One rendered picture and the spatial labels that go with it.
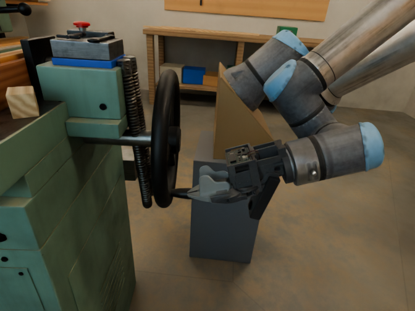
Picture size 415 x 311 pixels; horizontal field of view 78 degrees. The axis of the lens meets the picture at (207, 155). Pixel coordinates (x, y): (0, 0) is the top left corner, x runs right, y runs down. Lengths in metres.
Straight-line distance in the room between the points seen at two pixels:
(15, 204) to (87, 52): 0.26
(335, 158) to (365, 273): 1.11
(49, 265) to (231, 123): 0.69
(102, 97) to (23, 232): 0.25
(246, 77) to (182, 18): 2.85
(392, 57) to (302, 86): 0.38
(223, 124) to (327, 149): 0.52
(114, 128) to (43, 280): 0.29
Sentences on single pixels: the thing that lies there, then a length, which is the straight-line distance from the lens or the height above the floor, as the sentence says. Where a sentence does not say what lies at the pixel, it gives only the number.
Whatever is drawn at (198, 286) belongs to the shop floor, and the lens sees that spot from 1.27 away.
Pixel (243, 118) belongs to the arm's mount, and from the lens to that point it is 0.95.
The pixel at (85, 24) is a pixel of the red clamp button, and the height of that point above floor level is 1.02.
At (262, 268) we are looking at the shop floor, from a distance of 1.37.
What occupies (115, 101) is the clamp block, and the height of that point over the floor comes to 0.91.
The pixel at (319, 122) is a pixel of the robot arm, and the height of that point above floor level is 0.86.
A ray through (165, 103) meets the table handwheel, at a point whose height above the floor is 0.92.
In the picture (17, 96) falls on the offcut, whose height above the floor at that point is 0.93.
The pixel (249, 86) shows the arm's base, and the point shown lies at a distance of 0.96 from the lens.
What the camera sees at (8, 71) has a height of 0.95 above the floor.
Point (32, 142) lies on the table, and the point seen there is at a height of 0.88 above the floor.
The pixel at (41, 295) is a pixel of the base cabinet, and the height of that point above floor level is 0.60.
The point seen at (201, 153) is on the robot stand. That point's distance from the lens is 1.06.
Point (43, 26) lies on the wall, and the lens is 4.49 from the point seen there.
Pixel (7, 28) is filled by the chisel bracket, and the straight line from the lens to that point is 0.63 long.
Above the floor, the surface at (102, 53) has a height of 0.98.
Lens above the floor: 1.06
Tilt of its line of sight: 29 degrees down
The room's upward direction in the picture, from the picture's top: 4 degrees clockwise
